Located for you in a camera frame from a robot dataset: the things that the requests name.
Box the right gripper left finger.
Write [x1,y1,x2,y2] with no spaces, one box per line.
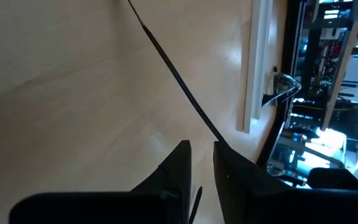
[9,139,193,224]

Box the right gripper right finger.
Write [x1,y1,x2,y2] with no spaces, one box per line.
[213,141,358,224]

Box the white flat duct cover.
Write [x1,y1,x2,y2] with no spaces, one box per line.
[242,0,275,134]

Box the black table frame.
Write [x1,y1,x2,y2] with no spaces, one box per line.
[255,0,306,170]

